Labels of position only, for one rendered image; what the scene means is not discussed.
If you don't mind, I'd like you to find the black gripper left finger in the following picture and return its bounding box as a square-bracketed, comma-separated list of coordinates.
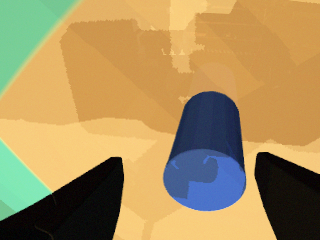
[0, 156, 124, 240]

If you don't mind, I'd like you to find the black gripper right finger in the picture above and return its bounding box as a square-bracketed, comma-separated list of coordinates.
[253, 152, 320, 240]

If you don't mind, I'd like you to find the blue cylinder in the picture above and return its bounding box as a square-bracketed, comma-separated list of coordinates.
[163, 91, 247, 212]

